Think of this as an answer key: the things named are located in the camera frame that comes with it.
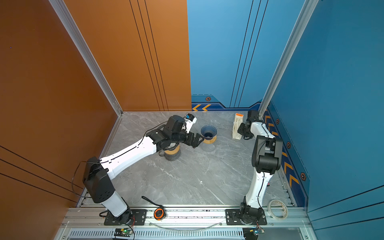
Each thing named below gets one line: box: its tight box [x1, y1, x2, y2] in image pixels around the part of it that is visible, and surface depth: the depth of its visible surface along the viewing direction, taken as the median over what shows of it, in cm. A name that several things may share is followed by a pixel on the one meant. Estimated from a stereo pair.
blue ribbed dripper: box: [200, 125, 218, 140], surface depth 92 cm
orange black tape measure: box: [141, 195, 167, 221], surface depth 74 cm
